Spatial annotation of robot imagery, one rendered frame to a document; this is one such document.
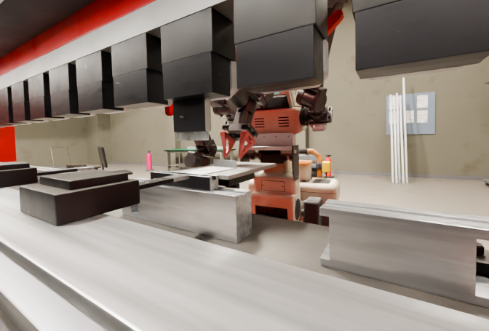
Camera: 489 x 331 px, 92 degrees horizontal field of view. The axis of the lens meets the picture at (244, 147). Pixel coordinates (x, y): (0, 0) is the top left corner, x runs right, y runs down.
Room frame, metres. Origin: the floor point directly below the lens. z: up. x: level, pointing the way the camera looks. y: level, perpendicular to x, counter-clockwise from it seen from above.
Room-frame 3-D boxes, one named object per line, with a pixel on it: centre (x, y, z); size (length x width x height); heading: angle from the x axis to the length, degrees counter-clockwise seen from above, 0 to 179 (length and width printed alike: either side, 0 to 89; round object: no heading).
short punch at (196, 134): (0.56, 0.12, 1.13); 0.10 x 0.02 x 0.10; 58
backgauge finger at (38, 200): (0.42, 0.20, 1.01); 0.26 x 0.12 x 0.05; 148
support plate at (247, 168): (0.69, 0.04, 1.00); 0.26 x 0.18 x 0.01; 148
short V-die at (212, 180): (0.58, 0.15, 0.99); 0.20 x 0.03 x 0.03; 58
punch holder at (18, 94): (1.07, 0.95, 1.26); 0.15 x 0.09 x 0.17; 58
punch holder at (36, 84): (0.97, 0.78, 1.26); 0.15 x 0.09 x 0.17; 58
